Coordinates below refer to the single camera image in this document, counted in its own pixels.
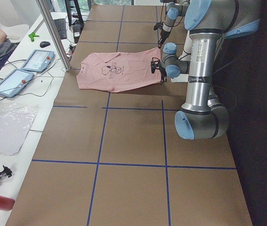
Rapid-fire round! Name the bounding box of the black computer mouse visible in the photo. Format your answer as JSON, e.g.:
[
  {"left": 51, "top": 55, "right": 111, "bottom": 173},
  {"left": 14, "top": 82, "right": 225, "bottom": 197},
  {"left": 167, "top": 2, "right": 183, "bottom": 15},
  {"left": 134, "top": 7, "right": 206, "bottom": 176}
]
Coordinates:
[{"left": 40, "top": 41, "right": 50, "bottom": 48}]

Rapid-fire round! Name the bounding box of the aluminium frame post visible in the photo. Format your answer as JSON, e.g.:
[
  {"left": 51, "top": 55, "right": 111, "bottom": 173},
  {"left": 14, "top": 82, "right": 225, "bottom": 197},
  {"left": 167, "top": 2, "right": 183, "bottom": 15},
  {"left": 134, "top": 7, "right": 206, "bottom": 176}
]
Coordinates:
[{"left": 36, "top": 0, "right": 71, "bottom": 72}]

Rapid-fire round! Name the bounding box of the pink Snoopy t-shirt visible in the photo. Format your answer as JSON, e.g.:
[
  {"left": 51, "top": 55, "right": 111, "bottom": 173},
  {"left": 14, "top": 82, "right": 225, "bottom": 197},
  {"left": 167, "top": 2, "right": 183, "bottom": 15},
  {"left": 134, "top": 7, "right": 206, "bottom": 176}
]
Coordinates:
[{"left": 76, "top": 48, "right": 161, "bottom": 93}]

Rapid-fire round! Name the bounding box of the teach pendant tablet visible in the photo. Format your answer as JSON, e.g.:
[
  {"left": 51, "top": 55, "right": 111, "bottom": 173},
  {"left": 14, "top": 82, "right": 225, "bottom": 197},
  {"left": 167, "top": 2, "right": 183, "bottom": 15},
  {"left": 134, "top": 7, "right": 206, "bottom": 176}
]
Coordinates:
[
  {"left": 0, "top": 69, "right": 34, "bottom": 98},
  {"left": 21, "top": 49, "right": 55, "bottom": 73}
]

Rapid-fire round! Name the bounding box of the near teach pendant tablet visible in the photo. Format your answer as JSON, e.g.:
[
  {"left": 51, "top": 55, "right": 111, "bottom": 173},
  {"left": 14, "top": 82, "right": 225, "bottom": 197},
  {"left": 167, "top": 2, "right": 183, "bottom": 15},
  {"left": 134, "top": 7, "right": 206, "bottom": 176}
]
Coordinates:
[{"left": 0, "top": 69, "right": 34, "bottom": 98}]

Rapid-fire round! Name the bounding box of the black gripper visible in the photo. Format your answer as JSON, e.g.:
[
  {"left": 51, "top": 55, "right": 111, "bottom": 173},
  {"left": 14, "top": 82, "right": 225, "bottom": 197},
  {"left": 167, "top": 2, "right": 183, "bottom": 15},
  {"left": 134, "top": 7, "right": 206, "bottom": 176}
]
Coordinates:
[
  {"left": 158, "top": 29, "right": 170, "bottom": 48},
  {"left": 159, "top": 65, "right": 167, "bottom": 83}
]

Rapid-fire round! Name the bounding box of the black power adapter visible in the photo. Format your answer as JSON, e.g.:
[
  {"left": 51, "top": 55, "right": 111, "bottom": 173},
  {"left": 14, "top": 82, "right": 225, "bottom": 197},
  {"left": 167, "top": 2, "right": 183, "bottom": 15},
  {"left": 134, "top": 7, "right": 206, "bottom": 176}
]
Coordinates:
[{"left": 73, "top": 24, "right": 81, "bottom": 43}]

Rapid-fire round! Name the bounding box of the black keyboard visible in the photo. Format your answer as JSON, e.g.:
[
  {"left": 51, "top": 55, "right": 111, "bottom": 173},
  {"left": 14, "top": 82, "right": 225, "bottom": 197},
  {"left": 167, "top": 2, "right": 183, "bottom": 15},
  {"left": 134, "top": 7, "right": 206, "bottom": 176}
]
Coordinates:
[{"left": 53, "top": 18, "right": 67, "bottom": 40}]

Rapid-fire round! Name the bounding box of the far teach pendant tablet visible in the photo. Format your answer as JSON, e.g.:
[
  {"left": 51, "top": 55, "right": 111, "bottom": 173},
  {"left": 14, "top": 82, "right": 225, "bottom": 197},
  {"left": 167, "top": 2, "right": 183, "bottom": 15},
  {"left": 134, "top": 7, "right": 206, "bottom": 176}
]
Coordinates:
[{"left": 21, "top": 49, "right": 55, "bottom": 73}]

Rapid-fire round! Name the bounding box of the green plastic tool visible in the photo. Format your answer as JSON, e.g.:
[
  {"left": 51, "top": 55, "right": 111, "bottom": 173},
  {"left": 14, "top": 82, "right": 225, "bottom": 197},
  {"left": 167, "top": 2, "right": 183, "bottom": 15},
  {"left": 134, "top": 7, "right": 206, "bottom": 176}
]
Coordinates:
[{"left": 28, "top": 32, "right": 40, "bottom": 42}]

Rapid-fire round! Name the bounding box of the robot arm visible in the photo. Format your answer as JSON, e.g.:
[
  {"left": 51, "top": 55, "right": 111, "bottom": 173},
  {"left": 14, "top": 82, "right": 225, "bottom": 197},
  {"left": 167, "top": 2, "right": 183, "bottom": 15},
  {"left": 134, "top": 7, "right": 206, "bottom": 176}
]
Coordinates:
[
  {"left": 154, "top": 0, "right": 261, "bottom": 140},
  {"left": 154, "top": 0, "right": 190, "bottom": 48}
]

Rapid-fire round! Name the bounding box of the clear plastic bag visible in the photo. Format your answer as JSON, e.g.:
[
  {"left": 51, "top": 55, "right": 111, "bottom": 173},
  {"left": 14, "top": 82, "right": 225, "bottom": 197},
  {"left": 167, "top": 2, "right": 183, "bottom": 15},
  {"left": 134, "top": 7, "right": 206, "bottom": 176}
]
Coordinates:
[{"left": 0, "top": 103, "right": 40, "bottom": 156}]

